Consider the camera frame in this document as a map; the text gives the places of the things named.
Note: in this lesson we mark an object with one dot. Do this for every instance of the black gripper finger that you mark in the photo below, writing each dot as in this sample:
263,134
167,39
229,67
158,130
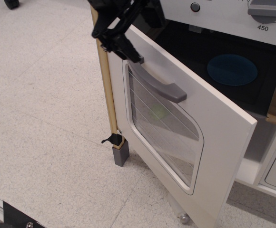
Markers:
121,46

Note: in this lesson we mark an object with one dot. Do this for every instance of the white toy kitchen cabinet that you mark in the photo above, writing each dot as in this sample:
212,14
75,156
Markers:
224,27

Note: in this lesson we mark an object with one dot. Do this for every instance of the white oven door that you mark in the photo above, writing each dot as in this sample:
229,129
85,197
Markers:
195,147

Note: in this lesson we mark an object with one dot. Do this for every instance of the wooden kitchen leg post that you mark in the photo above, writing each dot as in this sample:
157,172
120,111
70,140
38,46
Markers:
104,67

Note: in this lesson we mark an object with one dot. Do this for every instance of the grey oven door handle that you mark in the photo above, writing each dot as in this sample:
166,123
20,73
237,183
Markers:
171,92

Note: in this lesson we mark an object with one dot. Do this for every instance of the grey leg foot cap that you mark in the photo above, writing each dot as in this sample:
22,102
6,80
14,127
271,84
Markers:
121,155

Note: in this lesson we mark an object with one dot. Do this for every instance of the white salt shaker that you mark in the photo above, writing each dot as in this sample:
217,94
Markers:
178,210

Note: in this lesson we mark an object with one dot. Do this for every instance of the black mounting plate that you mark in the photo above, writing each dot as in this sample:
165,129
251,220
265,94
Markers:
14,218

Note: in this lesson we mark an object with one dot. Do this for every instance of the grey temperature knob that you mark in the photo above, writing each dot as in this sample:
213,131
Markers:
262,11

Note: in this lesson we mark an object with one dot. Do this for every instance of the black caster wheel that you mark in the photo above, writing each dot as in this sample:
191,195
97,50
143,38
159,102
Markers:
12,4

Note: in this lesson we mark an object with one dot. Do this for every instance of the black tape strip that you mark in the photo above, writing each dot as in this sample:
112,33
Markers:
114,139

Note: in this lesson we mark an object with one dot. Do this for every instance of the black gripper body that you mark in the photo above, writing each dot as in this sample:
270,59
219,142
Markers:
116,16

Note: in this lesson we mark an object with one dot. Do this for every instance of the blue round disc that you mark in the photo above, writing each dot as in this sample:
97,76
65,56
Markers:
232,70

